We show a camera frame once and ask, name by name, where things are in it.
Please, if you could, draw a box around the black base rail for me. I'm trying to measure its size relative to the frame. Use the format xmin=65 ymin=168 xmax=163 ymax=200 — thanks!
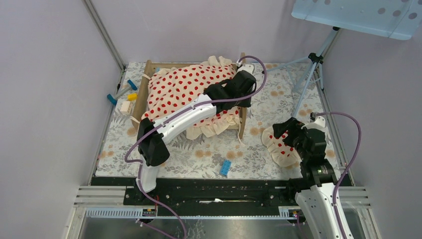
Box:
xmin=93 ymin=177 xmax=310 ymax=217

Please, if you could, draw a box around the wooden pet bed frame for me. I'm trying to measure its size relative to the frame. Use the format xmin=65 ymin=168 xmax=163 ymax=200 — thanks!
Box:
xmin=131 ymin=60 xmax=247 ymax=139

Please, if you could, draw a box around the floral table mat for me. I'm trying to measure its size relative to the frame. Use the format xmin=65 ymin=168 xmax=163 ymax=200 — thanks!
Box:
xmin=96 ymin=62 xmax=342 ymax=181

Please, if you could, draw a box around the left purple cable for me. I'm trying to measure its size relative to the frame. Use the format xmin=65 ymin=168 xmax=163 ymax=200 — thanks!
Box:
xmin=124 ymin=56 xmax=268 ymax=239

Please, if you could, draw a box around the yellow toy block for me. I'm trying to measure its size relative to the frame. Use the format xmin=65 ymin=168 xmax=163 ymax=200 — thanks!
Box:
xmin=127 ymin=93 xmax=138 ymax=102

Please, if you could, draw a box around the large strawberry print cushion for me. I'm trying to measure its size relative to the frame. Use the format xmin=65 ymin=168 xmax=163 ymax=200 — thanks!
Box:
xmin=140 ymin=56 xmax=244 ymax=140

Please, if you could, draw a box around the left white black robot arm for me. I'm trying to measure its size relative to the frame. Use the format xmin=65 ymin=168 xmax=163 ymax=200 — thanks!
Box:
xmin=135 ymin=64 xmax=256 ymax=205

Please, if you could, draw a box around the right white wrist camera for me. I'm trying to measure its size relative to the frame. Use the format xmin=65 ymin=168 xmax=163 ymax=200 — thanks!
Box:
xmin=302 ymin=113 xmax=326 ymax=130

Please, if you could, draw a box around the beige wooden toy block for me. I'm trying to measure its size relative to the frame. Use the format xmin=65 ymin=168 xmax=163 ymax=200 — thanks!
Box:
xmin=120 ymin=101 xmax=132 ymax=115

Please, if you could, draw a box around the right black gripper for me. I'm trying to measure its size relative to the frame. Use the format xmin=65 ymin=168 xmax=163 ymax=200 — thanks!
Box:
xmin=272 ymin=117 xmax=308 ymax=160

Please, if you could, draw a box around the light blue perforated tray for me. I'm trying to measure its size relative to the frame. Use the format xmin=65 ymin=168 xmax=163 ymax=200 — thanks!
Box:
xmin=292 ymin=0 xmax=422 ymax=40

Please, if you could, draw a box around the blue toy brick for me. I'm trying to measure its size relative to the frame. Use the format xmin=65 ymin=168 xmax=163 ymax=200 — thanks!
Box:
xmin=219 ymin=160 xmax=231 ymax=177

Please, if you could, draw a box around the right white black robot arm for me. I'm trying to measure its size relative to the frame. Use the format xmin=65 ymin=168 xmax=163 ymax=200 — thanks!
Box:
xmin=272 ymin=117 xmax=353 ymax=239

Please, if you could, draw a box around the small strawberry print pillow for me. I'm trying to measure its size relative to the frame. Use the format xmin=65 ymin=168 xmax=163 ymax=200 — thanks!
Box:
xmin=261 ymin=127 xmax=302 ymax=169

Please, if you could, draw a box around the grey tripod stand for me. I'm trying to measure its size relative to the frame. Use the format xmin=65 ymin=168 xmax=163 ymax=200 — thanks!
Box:
xmin=266 ymin=26 xmax=340 ymax=117

